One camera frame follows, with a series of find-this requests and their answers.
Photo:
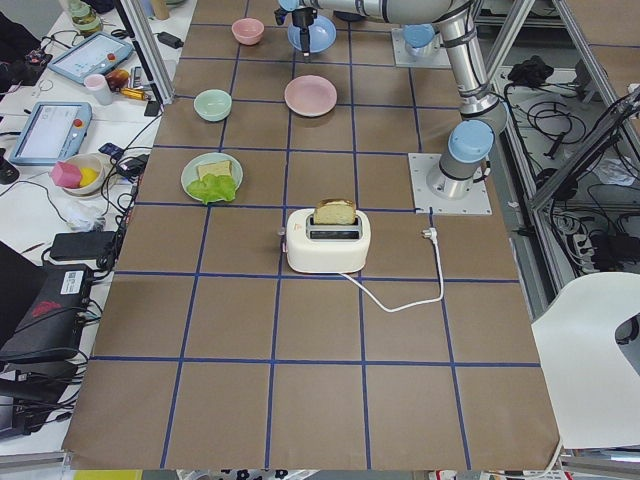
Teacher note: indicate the white chair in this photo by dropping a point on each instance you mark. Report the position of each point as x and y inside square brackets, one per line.
[594, 389]

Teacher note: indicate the pink plate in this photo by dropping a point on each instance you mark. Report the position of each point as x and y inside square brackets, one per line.
[310, 92]

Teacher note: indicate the green lettuce leaf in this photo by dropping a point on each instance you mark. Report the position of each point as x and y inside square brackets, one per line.
[213, 188]

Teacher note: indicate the far teach pendant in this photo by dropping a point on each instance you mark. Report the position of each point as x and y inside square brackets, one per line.
[98, 54]

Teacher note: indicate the green plate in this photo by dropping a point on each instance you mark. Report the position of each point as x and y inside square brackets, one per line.
[190, 174]

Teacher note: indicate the cardboard tube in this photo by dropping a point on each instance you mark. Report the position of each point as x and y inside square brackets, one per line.
[160, 9]

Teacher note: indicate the teach pendant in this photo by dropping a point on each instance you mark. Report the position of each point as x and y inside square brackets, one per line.
[53, 132]
[98, 54]

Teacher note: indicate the cream white plate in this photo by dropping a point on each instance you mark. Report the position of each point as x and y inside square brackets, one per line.
[313, 113]

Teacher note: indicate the near teach pendant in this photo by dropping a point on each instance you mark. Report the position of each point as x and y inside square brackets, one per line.
[53, 132]

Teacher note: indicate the black laptop bag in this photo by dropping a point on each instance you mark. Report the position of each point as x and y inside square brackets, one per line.
[41, 309]

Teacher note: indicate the bowl with toy fruit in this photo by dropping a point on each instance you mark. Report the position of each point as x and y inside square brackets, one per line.
[81, 175]

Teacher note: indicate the green bowl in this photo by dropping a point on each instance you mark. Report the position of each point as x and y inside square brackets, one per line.
[213, 105]

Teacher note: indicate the pink cup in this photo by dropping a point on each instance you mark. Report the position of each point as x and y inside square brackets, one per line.
[98, 86]

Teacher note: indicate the bread slice in toaster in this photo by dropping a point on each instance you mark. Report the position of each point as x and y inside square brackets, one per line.
[334, 212]

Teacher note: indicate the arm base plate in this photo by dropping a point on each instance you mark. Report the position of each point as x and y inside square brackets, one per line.
[439, 61]
[435, 193]

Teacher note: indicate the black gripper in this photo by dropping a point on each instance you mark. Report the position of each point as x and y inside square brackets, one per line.
[303, 19]

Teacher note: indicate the blue plate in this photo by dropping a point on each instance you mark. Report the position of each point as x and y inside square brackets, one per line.
[322, 35]

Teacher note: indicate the bread slice on plate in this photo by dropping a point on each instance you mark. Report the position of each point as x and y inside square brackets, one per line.
[221, 168]

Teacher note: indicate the pink bowl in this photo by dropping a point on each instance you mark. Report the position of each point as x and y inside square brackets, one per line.
[248, 31]

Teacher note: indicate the black power adapter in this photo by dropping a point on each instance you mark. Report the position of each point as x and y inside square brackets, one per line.
[170, 40]

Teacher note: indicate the white toaster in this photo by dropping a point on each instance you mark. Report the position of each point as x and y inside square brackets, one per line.
[326, 249]

